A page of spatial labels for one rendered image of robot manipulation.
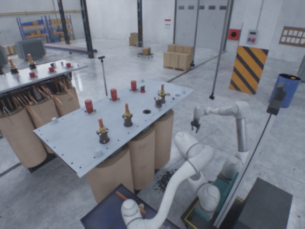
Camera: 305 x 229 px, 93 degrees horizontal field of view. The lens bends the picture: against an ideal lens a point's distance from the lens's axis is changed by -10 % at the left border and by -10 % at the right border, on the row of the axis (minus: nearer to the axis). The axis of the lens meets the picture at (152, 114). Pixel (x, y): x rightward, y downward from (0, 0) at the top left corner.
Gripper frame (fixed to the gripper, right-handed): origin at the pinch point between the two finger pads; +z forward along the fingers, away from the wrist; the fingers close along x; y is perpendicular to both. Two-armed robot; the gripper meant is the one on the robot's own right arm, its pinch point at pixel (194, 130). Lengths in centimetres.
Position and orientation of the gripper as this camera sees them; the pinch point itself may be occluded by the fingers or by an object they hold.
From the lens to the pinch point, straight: 238.9
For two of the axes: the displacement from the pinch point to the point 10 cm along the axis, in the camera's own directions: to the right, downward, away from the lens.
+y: 8.1, -3.1, 5.0
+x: -5.9, -4.2, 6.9
